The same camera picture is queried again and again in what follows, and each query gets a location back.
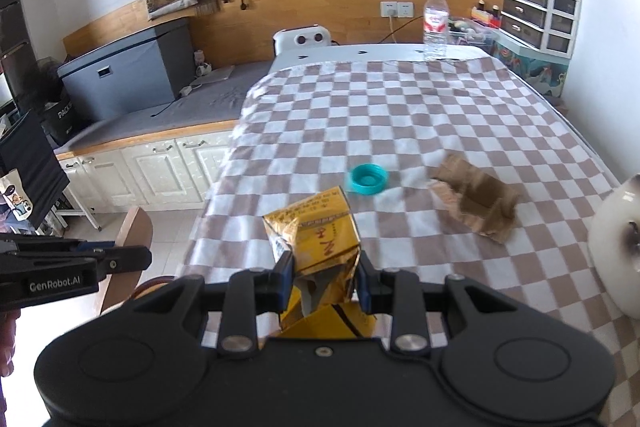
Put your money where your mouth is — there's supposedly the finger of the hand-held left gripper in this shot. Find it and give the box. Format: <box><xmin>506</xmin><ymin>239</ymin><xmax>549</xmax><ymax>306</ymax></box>
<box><xmin>0</xmin><ymin>234</ymin><xmax>119</xmax><ymax>256</ymax></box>
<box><xmin>92</xmin><ymin>245</ymin><xmax>153</xmax><ymax>283</ymax></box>

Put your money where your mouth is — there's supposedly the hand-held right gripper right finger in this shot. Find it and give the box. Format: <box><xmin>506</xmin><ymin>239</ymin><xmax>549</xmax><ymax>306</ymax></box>
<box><xmin>356</xmin><ymin>251</ymin><xmax>517</xmax><ymax>356</ymax></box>

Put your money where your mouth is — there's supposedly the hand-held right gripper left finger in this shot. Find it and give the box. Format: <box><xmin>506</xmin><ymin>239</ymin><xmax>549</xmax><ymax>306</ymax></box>
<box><xmin>134</xmin><ymin>251</ymin><xmax>296</xmax><ymax>356</ymax></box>

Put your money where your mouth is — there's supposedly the gold snack packet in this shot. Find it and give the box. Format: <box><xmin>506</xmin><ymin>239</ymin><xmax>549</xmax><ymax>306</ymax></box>
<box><xmin>262</xmin><ymin>186</ymin><xmax>377</xmax><ymax>341</ymax></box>

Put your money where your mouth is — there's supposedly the person's left hand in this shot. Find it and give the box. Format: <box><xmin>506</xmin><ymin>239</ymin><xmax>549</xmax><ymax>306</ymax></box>
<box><xmin>0</xmin><ymin>306</ymin><xmax>19</xmax><ymax>378</ymax></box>

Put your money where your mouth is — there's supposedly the wooden chair back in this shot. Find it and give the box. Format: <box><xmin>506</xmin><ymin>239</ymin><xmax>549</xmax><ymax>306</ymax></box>
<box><xmin>101</xmin><ymin>206</ymin><xmax>154</xmax><ymax>314</ymax></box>

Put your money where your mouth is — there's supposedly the round brown bin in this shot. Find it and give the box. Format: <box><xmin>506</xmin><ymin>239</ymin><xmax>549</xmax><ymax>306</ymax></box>
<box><xmin>134</xmin><ymin>276</ymin><xmax>174</xmax><ymax>297</ymax></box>

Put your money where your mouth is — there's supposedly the cartoon print tote bag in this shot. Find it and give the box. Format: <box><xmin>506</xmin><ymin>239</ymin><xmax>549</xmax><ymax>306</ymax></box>
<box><xmin>0</xmin><ymin>166</ymin><xmax>34</xmax><ymax>223</ymax></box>

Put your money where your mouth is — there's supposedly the cream cabinet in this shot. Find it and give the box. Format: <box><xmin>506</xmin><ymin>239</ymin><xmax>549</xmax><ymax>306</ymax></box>
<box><xmin>54</xmin><ymin>119</ymin><xmax>242</xmax><ymax>214</ymax></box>

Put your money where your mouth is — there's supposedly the teal bottle cap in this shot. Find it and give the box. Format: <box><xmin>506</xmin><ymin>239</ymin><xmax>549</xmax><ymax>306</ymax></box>
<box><xmin>348</xmin><ymin>163</ymin><xmax>390</xmax><ymax>196</ymax></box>

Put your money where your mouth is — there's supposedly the black bag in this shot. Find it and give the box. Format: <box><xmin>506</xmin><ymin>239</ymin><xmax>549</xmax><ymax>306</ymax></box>
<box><xmin>39</xmin><ymin>99</ymin><xmax>77</xmax><ymax>146</ymax></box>

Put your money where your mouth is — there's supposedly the torn corrugated cardboard piece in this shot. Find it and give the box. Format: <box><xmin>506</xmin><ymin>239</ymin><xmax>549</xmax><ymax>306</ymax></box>
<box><xmin>428</xmin><ymin>153</ymin><xmax>521</xmax><ymax>244</ymax></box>

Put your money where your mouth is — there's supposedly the grey storage box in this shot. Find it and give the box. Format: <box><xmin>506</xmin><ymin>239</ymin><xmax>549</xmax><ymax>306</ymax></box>
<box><xmin>56</xmin><ymin>17</ymin><xmax>195</xmax><ymax>124</ymax></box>

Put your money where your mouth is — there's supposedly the black shelf unit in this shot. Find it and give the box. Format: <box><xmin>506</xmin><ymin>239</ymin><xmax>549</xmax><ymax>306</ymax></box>
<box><xmin>0</xmin><ymin>0</ymin><xmax>42</xmax><ymax>108</ymax></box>

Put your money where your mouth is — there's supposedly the white chair back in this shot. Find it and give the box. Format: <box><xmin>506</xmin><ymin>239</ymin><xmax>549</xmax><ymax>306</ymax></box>
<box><xmin>273</xmin><ymin>25</ymin><xmax>332</xmax><ymax>57</ymax></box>

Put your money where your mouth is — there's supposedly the white round container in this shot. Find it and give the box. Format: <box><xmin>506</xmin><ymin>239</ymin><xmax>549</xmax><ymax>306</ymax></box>
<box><xmin>587</xmin><ymin>173</ymin><xmax>640</xmax><ymax>319</ymax></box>

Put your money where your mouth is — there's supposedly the clear water bottle red label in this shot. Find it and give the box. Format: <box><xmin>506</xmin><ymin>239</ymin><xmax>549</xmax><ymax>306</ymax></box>
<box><xmin>422</xmin><ymin>0</ymin><xmax>450</xmax><ymax>62</ymax></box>

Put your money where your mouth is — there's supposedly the teal printed cloth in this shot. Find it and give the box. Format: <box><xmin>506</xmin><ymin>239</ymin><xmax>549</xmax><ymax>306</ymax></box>
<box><xmin>492</xmin><ymin>41</ymin><xmax>571</xmax><ymax>98</ymax></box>

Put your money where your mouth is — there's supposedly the clear clutter storage box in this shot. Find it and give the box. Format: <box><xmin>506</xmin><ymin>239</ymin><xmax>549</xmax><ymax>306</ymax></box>
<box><xmin>447</xmin><ymin>4</ymin><xmax>502</xmax><ymax>46</ymax></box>

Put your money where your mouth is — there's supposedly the white drawer organiser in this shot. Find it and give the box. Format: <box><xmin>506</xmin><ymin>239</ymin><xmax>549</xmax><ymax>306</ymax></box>
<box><xmin>499</xmin><ymin>0</ymin><xmax>581</xmax><ymax>56</ymax></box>

